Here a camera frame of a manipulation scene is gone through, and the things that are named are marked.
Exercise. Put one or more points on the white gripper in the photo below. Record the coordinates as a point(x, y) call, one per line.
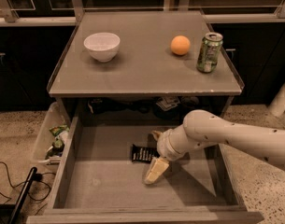
point(163, 146)

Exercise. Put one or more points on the black rxbar chocolate bar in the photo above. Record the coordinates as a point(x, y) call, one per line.
point(143, 154)

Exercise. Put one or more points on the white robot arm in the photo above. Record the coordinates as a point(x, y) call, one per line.
point(201, 129)

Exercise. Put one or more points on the grey open top drawer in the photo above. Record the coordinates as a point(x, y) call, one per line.
point(98, 183)

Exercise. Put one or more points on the grey counter cabinet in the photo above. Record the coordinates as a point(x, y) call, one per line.
point(145, 66)

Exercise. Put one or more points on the dark items inside cabinet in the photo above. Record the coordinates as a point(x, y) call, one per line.
point(162, 107)

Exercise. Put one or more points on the green snack bag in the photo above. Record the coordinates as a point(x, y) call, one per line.
point(55, 131)

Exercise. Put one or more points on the orange fruit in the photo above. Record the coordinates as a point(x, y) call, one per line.
point(180, 45)

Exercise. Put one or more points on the green soda can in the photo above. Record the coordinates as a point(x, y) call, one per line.
point(209, 52)

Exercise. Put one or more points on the clear plastic bin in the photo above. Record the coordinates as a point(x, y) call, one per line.
point(45, 139)

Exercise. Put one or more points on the white ceramic bowl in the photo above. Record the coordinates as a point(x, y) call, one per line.
point(103, 47)

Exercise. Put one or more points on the black bar on floor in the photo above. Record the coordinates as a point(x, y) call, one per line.
point(20, 201)

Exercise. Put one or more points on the white railing frame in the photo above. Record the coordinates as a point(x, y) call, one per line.
point(44, 12)

